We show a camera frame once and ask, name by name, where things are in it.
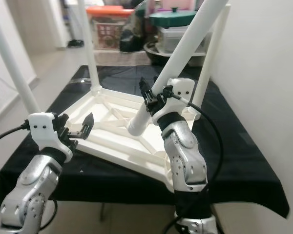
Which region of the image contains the black round basin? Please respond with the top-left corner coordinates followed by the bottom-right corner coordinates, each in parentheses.
top-left (144, 41), bottom-right (206, 66)

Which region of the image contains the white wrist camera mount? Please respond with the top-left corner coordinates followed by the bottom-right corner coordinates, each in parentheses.
top-left (151, 78), bottom-right (195, 125)
top-left (28, 112), bottom-right (71, 156)

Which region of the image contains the beige low bench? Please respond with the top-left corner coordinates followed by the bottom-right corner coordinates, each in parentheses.
top-left (93, 48), bottom-right (147, 64)

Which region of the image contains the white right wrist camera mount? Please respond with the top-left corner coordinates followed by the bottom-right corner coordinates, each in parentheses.
top-left (151, 78), bottom-right (195, 125)

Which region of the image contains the white plastic table top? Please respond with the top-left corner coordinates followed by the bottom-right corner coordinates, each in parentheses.
top-left (37, 88), bottom-right (203, 193)

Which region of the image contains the white appliance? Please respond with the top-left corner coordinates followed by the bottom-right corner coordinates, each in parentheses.
top-left (63, 0), bottom-right (86, 42)

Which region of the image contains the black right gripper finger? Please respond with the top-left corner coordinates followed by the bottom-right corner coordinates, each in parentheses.
top-left (139, 77), bottom-right (159, 105)

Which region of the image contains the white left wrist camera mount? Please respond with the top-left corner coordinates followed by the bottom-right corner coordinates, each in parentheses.
top-left (28, 112), bottom-right (71, 156)

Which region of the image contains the pink plastic container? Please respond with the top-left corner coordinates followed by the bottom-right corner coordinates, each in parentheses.
top-left (154, 0), bottom-right (206, 10)

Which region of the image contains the small black green device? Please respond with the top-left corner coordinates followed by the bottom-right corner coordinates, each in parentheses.
top-left (67, 39), bottom-right (86, 48)

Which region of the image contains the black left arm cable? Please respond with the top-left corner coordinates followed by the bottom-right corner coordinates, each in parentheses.
top-left (0, 124), bottom-right (59, 230)

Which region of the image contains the storage box with orange lid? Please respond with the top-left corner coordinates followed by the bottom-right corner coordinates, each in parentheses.
top-left (87, 5), bottom-right (135, 49)

